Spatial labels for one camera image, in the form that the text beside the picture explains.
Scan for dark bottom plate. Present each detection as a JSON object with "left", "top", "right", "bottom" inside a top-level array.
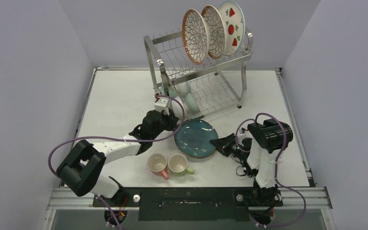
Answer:
[{"left": 174, "top": 120, "right": 218, "bottom": 158}]

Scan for pink handled cream mug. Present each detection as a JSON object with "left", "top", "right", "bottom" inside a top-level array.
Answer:
[{"left": 147, "top": 153, "right": 169, "bottom": 180}]

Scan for green handled cream mug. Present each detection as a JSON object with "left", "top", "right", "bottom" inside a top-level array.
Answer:
[{"left": 168, "top": 154, "right": 195, "bottom": 177}]

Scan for stainless steel dish rack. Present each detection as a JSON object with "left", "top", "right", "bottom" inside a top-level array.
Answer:
[{"left": 143, "top": 29, "right": 253, "bottom": 119}]

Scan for brown rim flower plate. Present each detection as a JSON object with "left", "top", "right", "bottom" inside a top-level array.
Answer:
[{"left": 201, "top": 5, "right": 227, "bottom": 59}]

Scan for strawberry pattern top plate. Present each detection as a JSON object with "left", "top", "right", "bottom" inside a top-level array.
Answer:
[{"left": 218, "top": 0, "right": 245, "bottom": 56}]

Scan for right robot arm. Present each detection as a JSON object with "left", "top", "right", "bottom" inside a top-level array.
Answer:
[{"left": 210, "top": 119, "right": 293, "bottom": 225}]

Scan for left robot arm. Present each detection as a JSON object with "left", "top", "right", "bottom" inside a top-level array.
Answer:
[{"left": 54, "top": 110, "right": 179, "bottom": 207}]

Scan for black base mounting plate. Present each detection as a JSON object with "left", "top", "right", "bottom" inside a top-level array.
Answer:
[{"left": 92, "top": 187, "right": 283, "bottom": 222}]

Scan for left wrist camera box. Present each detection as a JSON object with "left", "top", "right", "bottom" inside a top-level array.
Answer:
[{"left": 154, "top": 97, "right": 174, "bottom": 115}]

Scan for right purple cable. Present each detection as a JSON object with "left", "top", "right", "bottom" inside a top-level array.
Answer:
[{"left": 234, "top": 112, "right": 307, "bottom": 228}]

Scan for aluminium right side rail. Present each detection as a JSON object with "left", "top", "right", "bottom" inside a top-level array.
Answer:
[{"left": 274, "top": 68, "right": 317, "bottom": 187}]

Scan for aluminium rail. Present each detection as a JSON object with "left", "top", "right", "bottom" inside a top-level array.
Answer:
[
  {"left": 48, "top": 187, "right": 332, "bottom": 213},
  {"left": 274, "top": 68, "right": 317, "bottom": 187}
]

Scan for aluminium front rail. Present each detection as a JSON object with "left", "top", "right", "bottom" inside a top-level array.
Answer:
[{"left": 48, "top": 187, "right": 332, "bottom": 213}]

